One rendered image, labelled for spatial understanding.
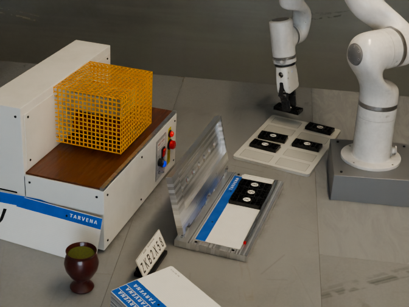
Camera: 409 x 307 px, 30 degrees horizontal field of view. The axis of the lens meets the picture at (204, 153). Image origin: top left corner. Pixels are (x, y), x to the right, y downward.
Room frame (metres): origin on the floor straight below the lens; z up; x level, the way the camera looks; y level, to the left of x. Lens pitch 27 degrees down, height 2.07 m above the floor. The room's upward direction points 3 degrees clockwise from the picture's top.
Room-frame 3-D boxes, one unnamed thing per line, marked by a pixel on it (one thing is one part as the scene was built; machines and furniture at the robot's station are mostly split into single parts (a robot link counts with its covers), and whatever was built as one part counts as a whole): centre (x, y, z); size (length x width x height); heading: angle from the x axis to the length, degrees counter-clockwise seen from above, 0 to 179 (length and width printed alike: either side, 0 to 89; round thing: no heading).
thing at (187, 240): (1.94, -0.09, 0.92); 0.44 x 0.21 x 0.04; 163
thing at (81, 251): (1.55, 0.29, 0.96); 0.09 x 0.09 x 0.11
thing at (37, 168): (2.12, 0.34, 1.09); 0.75 x 0.40 x 0.38; 163
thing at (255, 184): (2.07, -0.16, 0.93); 0.10 x 0.05 x 0.01; 73
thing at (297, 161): (2.43, -0.30, 0.90); 0.40 x 0.27 x 0.01; 157
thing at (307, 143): (2.41, -0.36, 0.92); 0.10 x 0.05 x 0.01; 68
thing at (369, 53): (2.17, -0.50, 1.29); 0.19 x 0.12 x 0.24; 122
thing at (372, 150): (2.19, -0.53, 1.08); 0.19 x 0.19 x 0.18
